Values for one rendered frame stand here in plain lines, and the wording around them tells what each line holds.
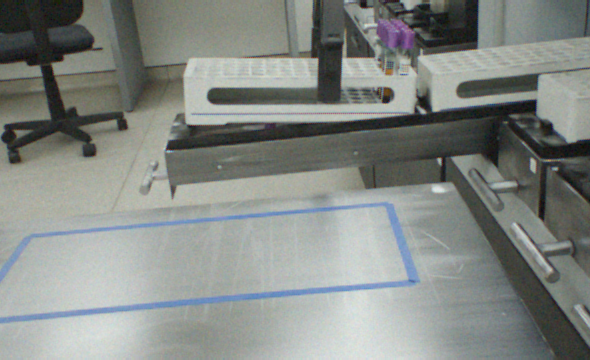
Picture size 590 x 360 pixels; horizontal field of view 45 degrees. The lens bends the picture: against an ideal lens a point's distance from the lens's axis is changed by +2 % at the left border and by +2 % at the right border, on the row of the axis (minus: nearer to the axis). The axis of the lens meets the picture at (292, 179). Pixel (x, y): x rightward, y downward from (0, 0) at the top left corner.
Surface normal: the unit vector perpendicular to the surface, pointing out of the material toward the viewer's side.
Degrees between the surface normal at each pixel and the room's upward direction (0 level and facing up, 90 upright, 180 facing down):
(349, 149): 90
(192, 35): 90
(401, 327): 0
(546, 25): 90
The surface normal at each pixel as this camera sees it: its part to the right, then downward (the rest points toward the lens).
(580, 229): -0.99, 0.11
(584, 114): 0.05, 0.39
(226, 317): -0.09, -0.91
